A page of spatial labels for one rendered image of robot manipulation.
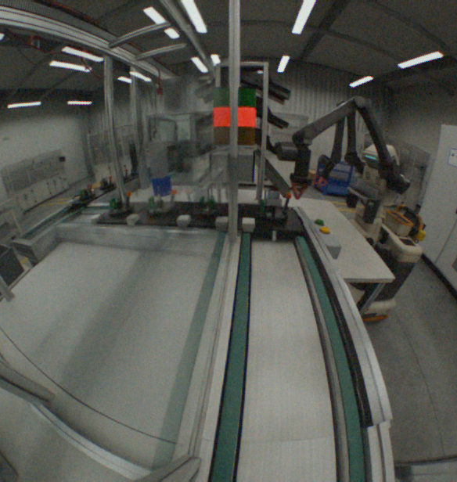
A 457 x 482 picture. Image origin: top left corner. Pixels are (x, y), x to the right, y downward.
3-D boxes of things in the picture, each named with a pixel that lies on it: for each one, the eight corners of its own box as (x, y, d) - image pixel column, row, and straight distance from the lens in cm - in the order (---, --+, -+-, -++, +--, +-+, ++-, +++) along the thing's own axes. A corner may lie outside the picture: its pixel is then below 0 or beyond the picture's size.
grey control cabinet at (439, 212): (419, 244, 449) (455, 134, 441) (444, 269, 413) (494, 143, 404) (404, 242, 407) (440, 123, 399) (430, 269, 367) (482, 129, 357)
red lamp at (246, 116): (254, 127, 52) (255, 110, 53) (255, 126, 47) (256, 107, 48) (236, 127, 53) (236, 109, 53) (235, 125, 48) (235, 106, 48)
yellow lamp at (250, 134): (254, 145, 52) (254, 127, 52) (254, 145, 47) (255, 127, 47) (236, 144, 52) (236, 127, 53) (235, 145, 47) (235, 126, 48)
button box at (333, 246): (320, 232, 88) (323, 220, 85) (336, 259, 72) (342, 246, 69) (307, 231, 85) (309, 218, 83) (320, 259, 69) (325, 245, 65)
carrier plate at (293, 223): (292, 211, 90) (293, 207, 89) (304, 236, 69) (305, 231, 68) (244, 207, 87) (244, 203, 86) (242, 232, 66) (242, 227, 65)
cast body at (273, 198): (279, 202, 77) (281, 186, 75) (281, 206, 73) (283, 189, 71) (260, 201, 75) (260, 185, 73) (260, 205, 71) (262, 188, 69)
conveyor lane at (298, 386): (289, 227, 94) (292, 209, 90) (337, 431, 47) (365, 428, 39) (234, 223, 91) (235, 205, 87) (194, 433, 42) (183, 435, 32)
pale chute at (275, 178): (284, 191, 108) (289, 187, 107) (283, 198, 95) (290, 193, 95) (253, 155, 106) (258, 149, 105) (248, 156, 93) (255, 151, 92)
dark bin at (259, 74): (288, 101, 106) (294, 89, 108) (289, 95, 93) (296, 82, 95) (241, 80, 112) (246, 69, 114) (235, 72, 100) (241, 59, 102)
